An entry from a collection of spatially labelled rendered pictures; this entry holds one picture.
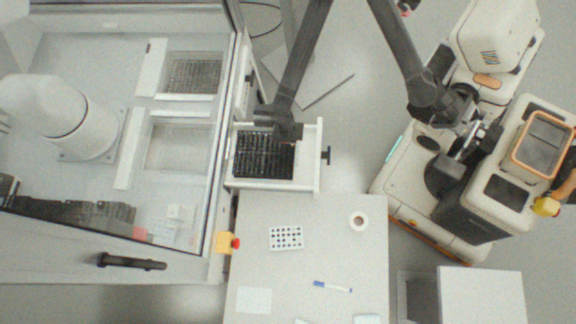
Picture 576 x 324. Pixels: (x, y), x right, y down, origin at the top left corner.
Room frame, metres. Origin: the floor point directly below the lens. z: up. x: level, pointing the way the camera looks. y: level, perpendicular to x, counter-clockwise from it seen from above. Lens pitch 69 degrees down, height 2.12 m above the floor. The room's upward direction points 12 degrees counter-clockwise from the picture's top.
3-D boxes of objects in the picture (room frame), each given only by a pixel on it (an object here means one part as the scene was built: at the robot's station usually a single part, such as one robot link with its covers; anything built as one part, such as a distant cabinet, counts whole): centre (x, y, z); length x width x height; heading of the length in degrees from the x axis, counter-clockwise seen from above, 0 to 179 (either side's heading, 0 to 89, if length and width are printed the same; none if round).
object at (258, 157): (0.49, 0.12, 0.87); 0.22 x 0.18 x 0.06; 75
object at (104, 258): (0.10, 0.33, 1.45); 0.05 x 0.03 x 0.19; 75
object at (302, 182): (0.49, 0.13, 0.86); 0.40 x 0.26 x 0.06; 75
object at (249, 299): (-0.01, 0.25, 0.77); 0.13 x 0.09 x 0.02; 75
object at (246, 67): (0.82, 0.15, 0.87); 0.29 x 0.02 x 0.11; 165
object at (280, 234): (0.18, 0.10, 0.78); 0.12 x 0.08 x 0.04; 83
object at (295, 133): (0.50, 0.01, 1.04); 0.10 x 0.07 x 0.07; 73
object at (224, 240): (0.20, 0.30, 0.88); 0.07 x 0.05 x 0.07; 165
